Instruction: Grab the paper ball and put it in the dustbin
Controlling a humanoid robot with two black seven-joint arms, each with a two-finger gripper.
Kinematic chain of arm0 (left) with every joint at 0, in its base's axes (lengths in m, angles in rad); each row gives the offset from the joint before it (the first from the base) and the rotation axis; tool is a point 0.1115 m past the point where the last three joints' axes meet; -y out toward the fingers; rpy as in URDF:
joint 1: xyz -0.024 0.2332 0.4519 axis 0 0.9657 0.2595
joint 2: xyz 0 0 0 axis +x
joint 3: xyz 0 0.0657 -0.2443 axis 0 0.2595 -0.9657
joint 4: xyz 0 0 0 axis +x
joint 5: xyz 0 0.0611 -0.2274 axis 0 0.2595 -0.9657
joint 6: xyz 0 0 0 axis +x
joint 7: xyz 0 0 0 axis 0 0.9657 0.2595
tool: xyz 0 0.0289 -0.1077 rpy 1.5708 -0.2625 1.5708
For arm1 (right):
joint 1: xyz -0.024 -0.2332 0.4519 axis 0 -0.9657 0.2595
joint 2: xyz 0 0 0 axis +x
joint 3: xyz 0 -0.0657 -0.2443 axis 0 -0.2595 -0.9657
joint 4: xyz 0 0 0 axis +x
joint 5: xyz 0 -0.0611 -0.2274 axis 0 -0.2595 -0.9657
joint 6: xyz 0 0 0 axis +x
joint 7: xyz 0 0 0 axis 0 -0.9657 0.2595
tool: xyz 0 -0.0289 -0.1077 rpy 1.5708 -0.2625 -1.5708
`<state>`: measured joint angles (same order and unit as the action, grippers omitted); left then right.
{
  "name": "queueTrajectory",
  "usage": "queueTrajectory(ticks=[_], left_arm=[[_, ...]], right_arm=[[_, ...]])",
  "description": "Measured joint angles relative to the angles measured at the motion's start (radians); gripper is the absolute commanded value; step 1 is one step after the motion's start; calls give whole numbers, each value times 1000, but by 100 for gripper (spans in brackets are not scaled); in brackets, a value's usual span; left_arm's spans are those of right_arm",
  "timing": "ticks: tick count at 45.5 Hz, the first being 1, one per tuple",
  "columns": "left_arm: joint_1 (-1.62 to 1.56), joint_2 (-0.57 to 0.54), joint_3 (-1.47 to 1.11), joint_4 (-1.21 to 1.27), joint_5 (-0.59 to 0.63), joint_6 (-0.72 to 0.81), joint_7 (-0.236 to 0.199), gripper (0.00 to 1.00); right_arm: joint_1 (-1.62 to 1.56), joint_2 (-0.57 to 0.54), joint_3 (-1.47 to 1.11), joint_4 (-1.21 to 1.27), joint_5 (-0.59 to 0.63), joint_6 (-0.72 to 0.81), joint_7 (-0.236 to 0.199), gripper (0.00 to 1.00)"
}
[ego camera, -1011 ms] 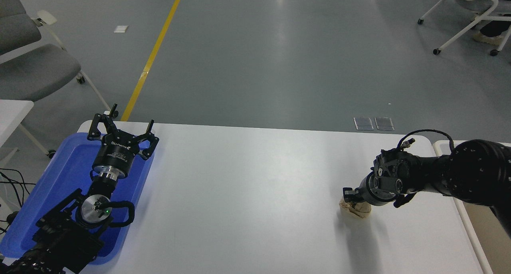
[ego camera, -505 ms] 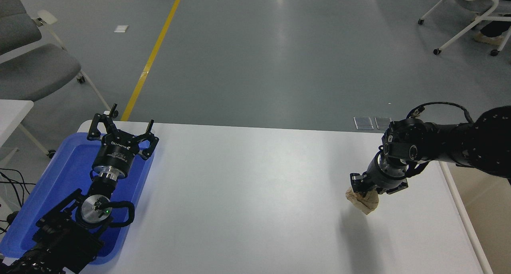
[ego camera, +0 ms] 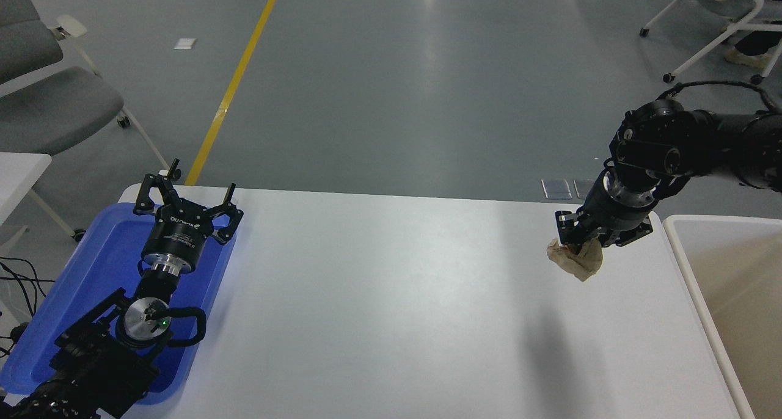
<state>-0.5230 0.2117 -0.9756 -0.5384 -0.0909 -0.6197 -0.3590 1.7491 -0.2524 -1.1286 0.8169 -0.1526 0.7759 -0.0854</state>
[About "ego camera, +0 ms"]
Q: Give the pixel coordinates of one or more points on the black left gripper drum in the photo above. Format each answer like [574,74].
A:
[177,239]

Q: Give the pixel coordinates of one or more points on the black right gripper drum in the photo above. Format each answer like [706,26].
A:
[605,217]

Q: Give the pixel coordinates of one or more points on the tan paper ball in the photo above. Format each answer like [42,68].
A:
[580,261]

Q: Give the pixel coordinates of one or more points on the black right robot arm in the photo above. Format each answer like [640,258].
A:
[702,135]

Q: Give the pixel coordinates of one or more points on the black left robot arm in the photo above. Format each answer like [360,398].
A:
[91,370]

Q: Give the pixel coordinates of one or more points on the metal floor plate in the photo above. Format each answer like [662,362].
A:
[581,189]
[556,189]

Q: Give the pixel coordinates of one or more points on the blue plastic tray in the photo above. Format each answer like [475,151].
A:
[91,266]

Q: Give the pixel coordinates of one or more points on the grey office chair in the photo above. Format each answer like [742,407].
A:
[55,110]

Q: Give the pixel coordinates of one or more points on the large pale bin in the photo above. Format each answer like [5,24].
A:
[745,297]

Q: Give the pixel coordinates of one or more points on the small white side table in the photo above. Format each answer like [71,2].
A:
[18,174]

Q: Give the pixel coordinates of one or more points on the person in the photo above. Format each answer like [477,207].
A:
[757,44]

